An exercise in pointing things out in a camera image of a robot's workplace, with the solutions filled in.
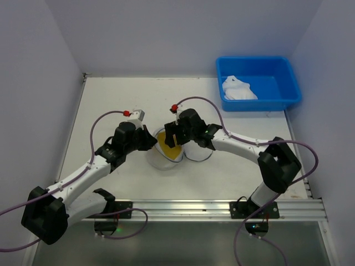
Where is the white mesh laundry bag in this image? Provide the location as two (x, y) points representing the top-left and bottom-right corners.
(146, 127), (213, 171)

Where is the yellow garment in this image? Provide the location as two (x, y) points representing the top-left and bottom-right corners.
(156, 131), (183, 161)

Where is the white bra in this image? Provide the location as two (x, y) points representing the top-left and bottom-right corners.
(222, 75), (258, 100)

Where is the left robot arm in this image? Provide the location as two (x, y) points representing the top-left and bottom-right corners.
(21, 122), (157, 245)

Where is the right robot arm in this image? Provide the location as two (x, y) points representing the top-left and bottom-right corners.
(164, 105), (301, 215)

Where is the blue plastic bin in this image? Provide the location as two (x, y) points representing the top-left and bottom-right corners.
(216, 56), (302, 112)

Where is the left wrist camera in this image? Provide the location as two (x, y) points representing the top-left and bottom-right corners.
(127, 109), (145, 128)

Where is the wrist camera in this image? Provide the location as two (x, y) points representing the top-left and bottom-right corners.
(127, 109), (145, 128)
(170, 104), (185, 125)

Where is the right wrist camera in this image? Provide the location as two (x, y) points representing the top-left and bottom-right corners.
(170, 104), (185, 125)

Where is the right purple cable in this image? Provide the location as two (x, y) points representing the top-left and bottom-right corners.
(170, 96), (319, 266)

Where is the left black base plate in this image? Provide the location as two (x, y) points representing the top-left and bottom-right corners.
(113, 201), (133, 220)

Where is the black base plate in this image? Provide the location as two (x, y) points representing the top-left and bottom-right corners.
(113, 201), (133, 220)
(229, 196), (280, 219)

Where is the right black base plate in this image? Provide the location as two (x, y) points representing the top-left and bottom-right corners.
(229, 196), (280, 219)

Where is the aluminium mounting rail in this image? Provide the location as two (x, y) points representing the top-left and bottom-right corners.
(116, 199), (328, 222)

